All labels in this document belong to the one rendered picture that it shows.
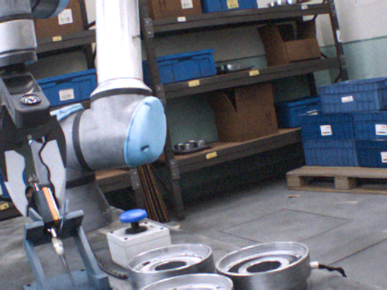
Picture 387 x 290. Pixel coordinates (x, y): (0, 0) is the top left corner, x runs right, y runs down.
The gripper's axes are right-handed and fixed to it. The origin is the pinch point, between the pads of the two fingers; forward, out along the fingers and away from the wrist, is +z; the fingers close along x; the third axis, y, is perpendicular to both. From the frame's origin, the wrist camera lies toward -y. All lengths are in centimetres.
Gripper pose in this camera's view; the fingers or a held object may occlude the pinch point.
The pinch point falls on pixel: (42, 204)
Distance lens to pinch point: 79.1
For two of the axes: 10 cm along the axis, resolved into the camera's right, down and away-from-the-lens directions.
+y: -4.8, -0.1, 8.8
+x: -8.6, 2.1, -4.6
